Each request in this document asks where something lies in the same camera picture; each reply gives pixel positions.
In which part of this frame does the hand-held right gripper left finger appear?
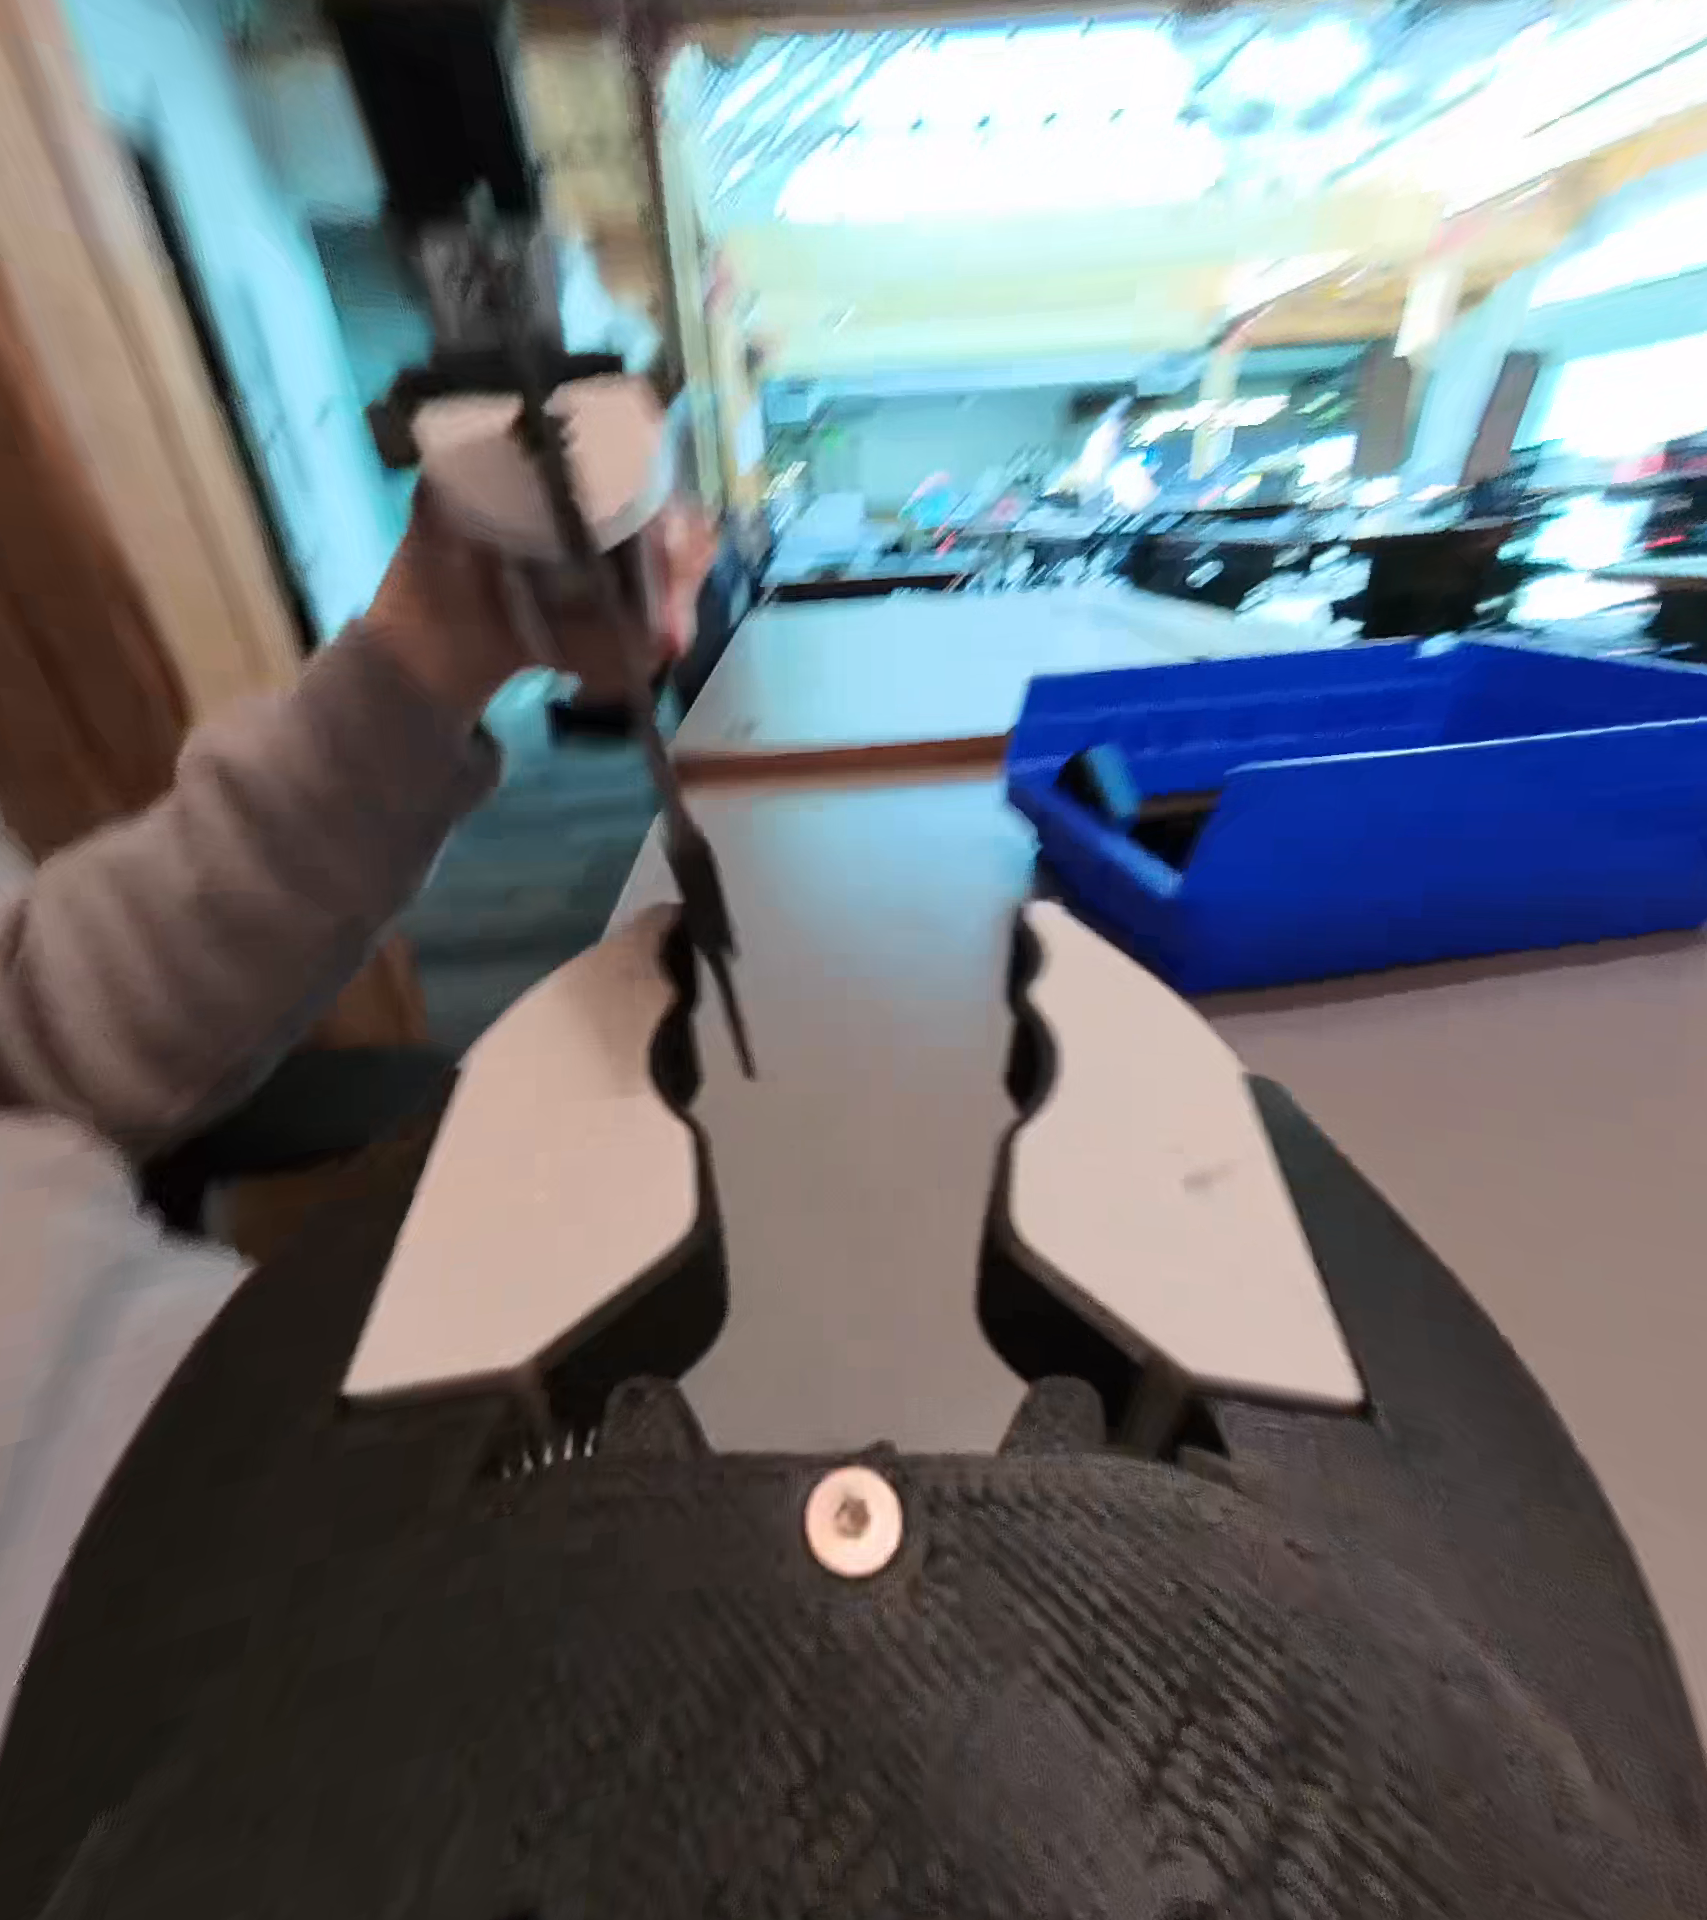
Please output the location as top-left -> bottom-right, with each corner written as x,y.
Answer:
340,900 -> 730,1408

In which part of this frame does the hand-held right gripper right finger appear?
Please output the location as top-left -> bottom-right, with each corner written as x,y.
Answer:
977,896 -> 1367,1416

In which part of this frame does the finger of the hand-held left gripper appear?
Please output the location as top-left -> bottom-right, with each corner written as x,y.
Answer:
566,371 -> 682,552
408,390 -> 570,563

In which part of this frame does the black cable tie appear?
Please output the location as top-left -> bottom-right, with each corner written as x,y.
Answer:
520,351 -> 760,1086

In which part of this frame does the blue plastic bin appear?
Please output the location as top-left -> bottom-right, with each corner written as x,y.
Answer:
1005,636 -> 1707,995

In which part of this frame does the person's left forearm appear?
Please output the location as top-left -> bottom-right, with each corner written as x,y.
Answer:
0,617 -> 508,1159

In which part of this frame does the person's left hand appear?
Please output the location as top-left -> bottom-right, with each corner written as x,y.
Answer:
370,509 -> 720,704

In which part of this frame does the adjacent grey table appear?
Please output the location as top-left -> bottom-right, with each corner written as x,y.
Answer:
674,581 -> 1409,786

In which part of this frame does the blue black foam pad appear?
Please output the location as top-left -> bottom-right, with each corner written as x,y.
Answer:
1059,741 -> 1143,824

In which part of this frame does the wooden column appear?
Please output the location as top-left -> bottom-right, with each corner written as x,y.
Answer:
0,0 -> 432,1052

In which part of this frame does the person's grey sweatshirt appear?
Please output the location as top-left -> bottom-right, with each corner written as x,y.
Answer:
0,1116 -> 262,1920

